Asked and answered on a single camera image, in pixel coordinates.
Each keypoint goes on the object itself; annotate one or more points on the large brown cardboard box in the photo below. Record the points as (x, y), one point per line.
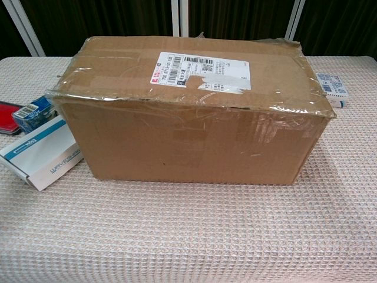
(176, 141)

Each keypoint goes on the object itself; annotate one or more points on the white and blue carton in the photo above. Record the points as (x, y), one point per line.
(38, 159)

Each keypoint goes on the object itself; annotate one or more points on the small white blue printed box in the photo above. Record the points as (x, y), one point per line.
(332, 87)

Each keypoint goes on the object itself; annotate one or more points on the small blue barcode box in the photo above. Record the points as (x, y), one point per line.
(29, 118)

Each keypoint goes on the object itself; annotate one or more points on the beige waffle-weave tablecloth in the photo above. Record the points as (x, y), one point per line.
(188, 236)

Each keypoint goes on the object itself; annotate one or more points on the dark pleated curtain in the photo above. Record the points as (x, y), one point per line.
(103, 17)

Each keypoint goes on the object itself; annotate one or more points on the flat red and black case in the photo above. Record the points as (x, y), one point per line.
(7, 118)

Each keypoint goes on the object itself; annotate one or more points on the upright white frame post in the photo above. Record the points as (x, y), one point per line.
(179, 17)

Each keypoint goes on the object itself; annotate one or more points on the slanted white frame post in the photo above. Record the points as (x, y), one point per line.
(25, 28)
(296, 20)

